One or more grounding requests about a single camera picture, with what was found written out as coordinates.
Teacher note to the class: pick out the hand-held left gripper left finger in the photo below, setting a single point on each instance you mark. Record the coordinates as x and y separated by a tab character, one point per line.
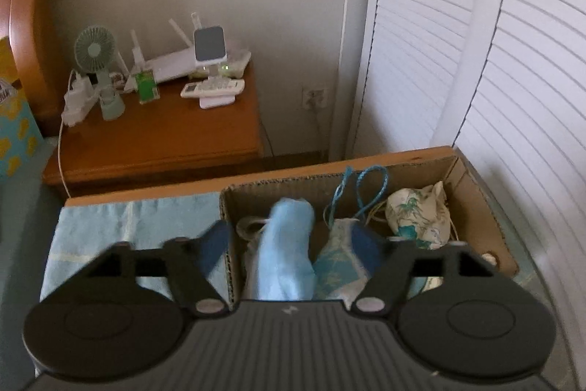
215	245

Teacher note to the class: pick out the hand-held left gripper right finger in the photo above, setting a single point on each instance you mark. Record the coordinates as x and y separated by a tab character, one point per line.
367	248

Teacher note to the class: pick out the blue sachet with tassel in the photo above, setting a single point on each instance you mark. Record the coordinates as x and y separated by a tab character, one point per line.
336	262

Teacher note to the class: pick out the brown cardboard box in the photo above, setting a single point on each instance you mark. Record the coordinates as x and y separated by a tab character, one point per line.
476	198

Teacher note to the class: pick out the light blue folded towel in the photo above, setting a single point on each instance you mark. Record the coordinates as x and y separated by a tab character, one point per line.
286	244

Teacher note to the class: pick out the light blue blanket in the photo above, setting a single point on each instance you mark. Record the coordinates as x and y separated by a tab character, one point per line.
137	221

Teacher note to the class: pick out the wooden nightstand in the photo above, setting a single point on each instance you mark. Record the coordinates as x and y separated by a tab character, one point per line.
160	130

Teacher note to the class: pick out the white remote control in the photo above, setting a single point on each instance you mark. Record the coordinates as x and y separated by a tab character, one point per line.
213	88

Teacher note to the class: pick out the green bottle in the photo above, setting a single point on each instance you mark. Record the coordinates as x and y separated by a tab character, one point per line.
147	86

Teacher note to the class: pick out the white router with antennas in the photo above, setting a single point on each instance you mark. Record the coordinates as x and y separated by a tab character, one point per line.
165	65

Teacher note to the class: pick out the teal bed sheet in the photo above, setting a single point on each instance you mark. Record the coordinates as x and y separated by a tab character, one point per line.
23	258

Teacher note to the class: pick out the white power strip with plugs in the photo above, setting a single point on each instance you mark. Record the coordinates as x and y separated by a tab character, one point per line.
78	102

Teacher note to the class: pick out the white screen device on stand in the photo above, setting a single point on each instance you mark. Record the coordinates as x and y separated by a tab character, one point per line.
208	45

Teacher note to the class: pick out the white louvered door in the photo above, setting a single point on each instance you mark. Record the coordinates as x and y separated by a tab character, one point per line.
540	75
412	29

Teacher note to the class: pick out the yellow and blue printed pillow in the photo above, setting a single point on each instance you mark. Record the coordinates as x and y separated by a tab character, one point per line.
16	130

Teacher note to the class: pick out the small green desk fan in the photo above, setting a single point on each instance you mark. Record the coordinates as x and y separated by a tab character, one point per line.
95	47

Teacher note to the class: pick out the wooden headboard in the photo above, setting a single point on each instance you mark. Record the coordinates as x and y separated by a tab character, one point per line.
27	29

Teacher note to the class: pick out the white wall socket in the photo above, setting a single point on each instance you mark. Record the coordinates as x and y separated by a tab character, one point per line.
314	97

